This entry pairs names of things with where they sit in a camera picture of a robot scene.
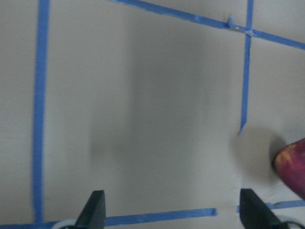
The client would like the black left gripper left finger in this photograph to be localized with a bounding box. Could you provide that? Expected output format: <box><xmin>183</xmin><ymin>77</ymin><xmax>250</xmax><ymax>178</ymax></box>
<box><xmin>74</xmin><ymin>190</ymin><xmax>106</xmax><ymax>229</ymax></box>

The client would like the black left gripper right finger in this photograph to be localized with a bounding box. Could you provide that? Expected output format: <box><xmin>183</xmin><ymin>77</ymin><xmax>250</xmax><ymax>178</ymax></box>
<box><xmin>239</xmin><ymin>188</ymin><xmax>281</xmax><ymax>229</ymax></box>

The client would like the dark red apple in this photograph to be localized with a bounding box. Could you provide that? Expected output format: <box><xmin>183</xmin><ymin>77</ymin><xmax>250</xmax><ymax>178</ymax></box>
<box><xmin>272</xmin><ymin>138</ymin><xmax>305</xmax><ymax>199</ymax></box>

